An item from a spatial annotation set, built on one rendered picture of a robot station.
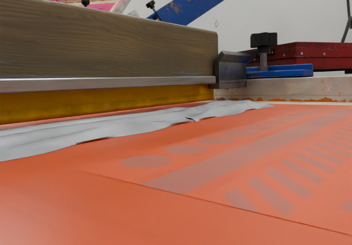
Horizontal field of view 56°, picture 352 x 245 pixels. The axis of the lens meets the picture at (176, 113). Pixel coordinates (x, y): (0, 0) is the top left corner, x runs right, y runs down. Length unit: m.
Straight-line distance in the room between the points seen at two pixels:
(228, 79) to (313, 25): 1.87
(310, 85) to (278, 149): 0.34
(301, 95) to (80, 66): 0.32
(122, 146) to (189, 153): 0.04
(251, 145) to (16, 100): 0.19
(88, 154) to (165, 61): 0.24
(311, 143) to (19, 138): 0.16
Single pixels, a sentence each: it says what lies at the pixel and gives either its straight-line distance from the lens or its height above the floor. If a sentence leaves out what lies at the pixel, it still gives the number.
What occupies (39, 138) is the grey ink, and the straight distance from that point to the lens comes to 0.21.
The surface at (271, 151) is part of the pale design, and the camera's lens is 0.16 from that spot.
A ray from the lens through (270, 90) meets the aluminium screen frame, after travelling 0.52.
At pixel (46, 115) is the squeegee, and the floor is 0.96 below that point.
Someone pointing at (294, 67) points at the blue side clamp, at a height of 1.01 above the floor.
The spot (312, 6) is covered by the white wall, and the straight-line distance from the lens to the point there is 2.36.
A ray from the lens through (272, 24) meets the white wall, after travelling 2.43.
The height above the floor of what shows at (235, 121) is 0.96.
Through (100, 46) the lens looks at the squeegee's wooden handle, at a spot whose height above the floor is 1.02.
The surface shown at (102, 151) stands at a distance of 0.17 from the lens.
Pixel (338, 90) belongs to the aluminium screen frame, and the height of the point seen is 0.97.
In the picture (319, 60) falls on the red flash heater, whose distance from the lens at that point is 1.21.
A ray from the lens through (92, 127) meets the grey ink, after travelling 0.23.
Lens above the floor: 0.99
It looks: 6 degrees down
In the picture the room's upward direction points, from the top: 2 degrees counter-clockwise
